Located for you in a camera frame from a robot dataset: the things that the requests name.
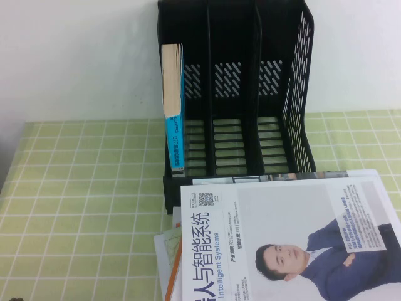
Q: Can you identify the blue DTC paperback book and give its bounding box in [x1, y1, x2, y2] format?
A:
[160, 43, 187, 179]

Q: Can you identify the black plastic book holder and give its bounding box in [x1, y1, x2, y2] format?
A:
[157, 0, 316, 216]

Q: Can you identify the white paper sheet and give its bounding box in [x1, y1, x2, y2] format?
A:
[172, 206, 183, 228]
[153, 233, 172, 301]

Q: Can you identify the white magazine with man cover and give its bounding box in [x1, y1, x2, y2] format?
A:
[180, 176, 401, 301]

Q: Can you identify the pale green map sheet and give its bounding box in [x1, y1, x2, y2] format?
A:
[160, 226, 183, 268]

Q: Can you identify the green checked tablecloth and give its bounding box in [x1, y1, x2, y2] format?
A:
[0, 109, 401, 301]

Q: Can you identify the white booklet with orange edge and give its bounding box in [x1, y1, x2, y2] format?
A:
[163, 221, 184, 301]

